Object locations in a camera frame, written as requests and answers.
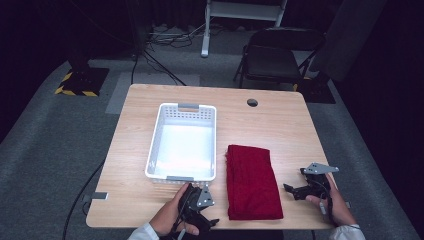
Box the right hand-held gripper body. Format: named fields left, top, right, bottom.
left=299, top=161, right=340, bottom=201

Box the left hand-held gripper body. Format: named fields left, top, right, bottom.
left=178, top=182, right=216, bottom=234

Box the red cloth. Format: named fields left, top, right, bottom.
left=225, top=144, right=285, bottom=221

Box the white plastic basket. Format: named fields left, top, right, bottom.
left=144, top=102, right=218, bottom=185

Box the person's left hand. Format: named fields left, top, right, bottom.
left=149, top=182, right=200, bottom=237

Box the person's right hand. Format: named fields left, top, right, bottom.
left=305, top=173, right=358, bottom=228

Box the person's dark clothing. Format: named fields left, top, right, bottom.
left=199, top=229, right=284, bottom=240

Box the black folding chair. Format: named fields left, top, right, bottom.
left=232, top=27, right=327, bottom=90

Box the grey leaning panel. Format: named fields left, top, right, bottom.
left=312, top=0, right=390, bottom=83

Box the right gripper cable with plug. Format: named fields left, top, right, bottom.
left=318, top=194, right=335, bottom=225

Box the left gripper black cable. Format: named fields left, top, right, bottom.
left=171, top=199, right=188, bottom=240

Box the black floor base plate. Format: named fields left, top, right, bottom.
left=295, top=77, right=337, bottom=105

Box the long black floor cable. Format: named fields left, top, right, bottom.
left=61, top=159, right=106, bottom=240

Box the black yellow striped base plate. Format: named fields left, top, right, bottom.
left=54, top=67, right=110, bottom=98

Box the bundle of floor cables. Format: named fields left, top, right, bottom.
left=146, top=23, right=214, bottom=50

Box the white metal desk frame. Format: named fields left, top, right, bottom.
left=199, top=0, right=289, bottom=59

